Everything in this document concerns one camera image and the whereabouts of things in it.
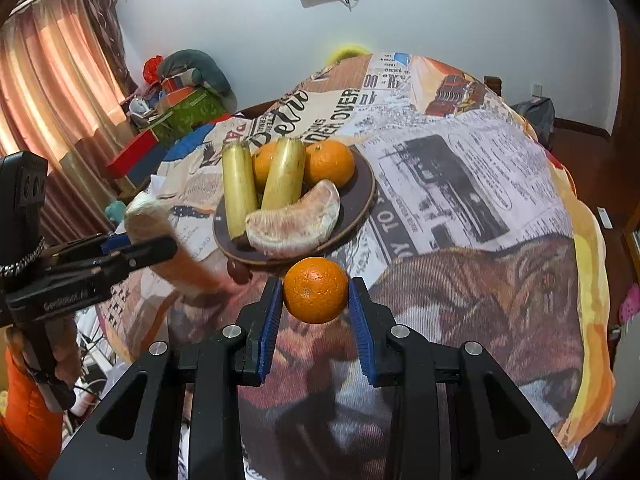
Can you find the dark grey round plate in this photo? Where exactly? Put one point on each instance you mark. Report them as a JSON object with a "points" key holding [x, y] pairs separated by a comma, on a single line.
{"points": [[350, 210]]}

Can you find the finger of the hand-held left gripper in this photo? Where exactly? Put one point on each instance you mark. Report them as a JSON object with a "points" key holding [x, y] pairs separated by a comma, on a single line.
{"points": [[112, 243], [147, 255]]}

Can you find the white wall outlet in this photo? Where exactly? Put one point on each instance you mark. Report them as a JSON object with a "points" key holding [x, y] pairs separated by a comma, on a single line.
{"points": [[536, 90]]}

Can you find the pomelo piece with rind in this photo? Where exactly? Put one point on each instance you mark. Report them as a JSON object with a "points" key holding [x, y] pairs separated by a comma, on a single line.
{"points": [[145, 215]]}

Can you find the small orange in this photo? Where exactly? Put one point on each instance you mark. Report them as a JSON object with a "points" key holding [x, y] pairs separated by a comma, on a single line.
{"points": [[315, 290]]}

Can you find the peach striped curtain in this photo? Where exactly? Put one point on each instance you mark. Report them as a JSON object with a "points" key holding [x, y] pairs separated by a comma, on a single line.
{"points": [[50, 85]]}

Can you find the green fabric storage box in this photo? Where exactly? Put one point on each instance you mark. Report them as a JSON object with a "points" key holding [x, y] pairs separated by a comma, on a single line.
{"points": [[195, 112]]}

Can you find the orange cardboard box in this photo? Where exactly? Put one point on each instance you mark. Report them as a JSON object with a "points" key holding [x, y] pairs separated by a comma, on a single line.
{"points": [[177, 96]]}

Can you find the blue printed cloth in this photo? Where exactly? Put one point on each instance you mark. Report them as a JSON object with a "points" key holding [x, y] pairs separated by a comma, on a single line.
{"points": [[190, 145]]}

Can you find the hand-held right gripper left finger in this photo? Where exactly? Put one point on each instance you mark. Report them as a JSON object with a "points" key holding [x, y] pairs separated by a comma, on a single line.
{"points": [[270, 325]]}

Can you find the red plastic bag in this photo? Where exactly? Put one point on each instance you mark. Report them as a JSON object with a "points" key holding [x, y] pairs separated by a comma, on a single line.
{"points": [[151, 69]]}

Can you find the person's left hand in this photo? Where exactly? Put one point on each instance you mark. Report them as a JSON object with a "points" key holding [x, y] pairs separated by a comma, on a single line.
{"points": [[67, 355]]}

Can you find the yellow sugarcane piece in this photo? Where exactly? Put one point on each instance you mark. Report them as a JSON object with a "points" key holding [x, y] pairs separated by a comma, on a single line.
{"points": [[282, 175], [239, 190]]}

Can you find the yellow foam arch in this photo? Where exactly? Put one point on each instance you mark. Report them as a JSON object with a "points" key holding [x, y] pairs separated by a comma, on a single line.
{"points": [[347, 53]]}

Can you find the pink slippers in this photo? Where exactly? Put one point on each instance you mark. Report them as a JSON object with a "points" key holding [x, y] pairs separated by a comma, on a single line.
{"points": [[629, 302]]}

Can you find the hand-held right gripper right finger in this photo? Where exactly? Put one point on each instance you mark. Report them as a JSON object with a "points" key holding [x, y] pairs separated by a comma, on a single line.
{"points": [[361, 330]]}

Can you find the large orange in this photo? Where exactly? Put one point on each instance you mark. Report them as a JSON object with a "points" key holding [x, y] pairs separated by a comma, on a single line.
{"points": [[329, 160], [265, 162]]}

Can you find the red flat box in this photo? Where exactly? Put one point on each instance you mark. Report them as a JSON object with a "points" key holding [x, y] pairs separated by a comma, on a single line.
{"points": [[131, 152]]}

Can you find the peeled pomelo segment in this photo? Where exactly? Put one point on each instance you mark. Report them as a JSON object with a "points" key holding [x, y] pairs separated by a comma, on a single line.
{"points": [[295, 230]]}

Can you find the grey long pillow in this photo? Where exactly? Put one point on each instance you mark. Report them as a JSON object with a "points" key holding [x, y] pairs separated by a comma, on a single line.
{"points": [[195, 60]]}

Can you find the dark purple grape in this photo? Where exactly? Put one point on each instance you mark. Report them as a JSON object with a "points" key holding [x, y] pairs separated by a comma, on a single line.
{"points": [[237, 271]]}

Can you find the grey backpack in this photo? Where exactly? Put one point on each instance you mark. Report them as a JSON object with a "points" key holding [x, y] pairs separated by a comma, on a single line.
{"points": [[535, 120]]}

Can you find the brown patterned curtain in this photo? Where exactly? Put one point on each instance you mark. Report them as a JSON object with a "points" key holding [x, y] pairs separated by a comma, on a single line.
{"points": [[107, 25]]}

